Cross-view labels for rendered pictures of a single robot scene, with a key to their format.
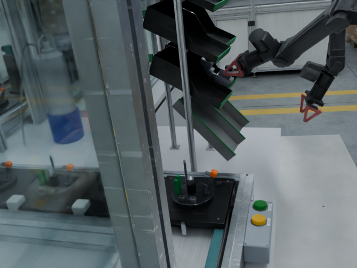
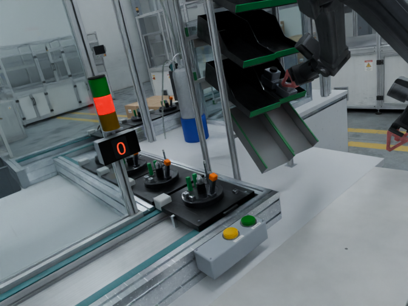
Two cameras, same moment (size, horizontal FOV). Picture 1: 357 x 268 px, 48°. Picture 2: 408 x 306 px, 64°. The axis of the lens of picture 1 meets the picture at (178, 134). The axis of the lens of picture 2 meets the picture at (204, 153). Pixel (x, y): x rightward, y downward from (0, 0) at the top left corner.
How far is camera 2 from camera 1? 0.73 m
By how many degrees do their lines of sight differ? 34
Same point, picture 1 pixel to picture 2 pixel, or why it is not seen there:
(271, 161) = (336, 188)
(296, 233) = (286, 265)
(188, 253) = (162, 244)
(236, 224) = (210, 231)
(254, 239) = (208, 249)
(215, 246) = (176, 244)
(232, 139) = (283, 154)
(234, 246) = (187, 249)
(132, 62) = not seen: outside the picture
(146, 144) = not seen: outside the picture
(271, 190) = (306, 215)
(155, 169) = not seen: outside the picture
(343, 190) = (390, 239)
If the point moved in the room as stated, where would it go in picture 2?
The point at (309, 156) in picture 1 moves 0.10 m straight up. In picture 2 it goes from (388, 192) to (388, 166)
